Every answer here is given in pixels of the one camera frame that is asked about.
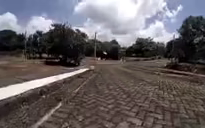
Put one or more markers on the tall utility pole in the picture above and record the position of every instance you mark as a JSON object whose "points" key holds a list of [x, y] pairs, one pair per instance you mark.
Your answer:
{"points": [[95, 45]]}

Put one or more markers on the brick paved road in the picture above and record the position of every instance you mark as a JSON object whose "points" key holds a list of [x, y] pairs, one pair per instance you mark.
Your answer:
{"points": [[130, 100]]}

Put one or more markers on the row of trees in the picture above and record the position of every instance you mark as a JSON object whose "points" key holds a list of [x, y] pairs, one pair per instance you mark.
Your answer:
{"points": [[63, 40]]}

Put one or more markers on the white concrete kerb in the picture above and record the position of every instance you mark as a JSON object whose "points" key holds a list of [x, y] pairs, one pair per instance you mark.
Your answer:
{"points": [[23, 86]]}

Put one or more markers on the bare dirt ground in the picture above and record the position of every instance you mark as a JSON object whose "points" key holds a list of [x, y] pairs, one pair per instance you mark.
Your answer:
{"points": [[16, 71]]}

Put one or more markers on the pale kerb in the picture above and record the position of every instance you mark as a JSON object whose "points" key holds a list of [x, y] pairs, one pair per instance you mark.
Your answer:
{"points": [[190, 72]]}

